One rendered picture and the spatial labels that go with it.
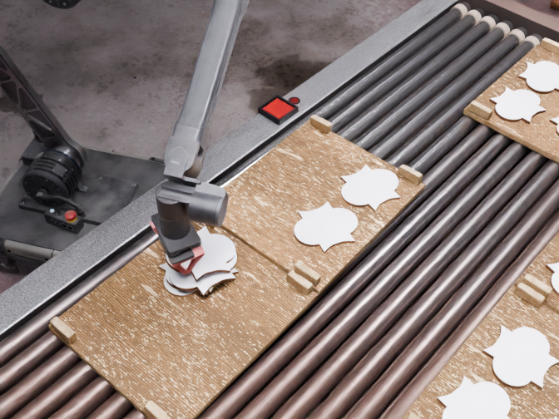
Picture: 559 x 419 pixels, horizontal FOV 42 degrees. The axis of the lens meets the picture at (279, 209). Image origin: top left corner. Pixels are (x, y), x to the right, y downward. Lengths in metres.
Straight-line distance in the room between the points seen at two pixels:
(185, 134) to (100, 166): 1.47
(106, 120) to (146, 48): 0.56
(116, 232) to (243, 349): 0.42
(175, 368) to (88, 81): 2.36
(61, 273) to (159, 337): 0.28
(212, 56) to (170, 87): 2.10
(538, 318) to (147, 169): 1.64
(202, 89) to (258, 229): 0.38
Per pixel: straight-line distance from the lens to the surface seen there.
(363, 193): 1.67
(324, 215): 1.62
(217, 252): 1.49
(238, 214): 1.62
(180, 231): 1.36
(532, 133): 1.95
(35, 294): 1.58
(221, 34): 1.40
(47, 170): 2.55
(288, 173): 1.71
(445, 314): 1.53
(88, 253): 1.62
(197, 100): 1.36
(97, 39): 3.85
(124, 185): 2.66
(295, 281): 1.48
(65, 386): 1.44
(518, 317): 1.55
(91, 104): 3.44
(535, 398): 1.46
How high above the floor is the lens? 2.15
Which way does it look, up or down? 48 degrees down
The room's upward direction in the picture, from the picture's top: 2 degrees clockwise
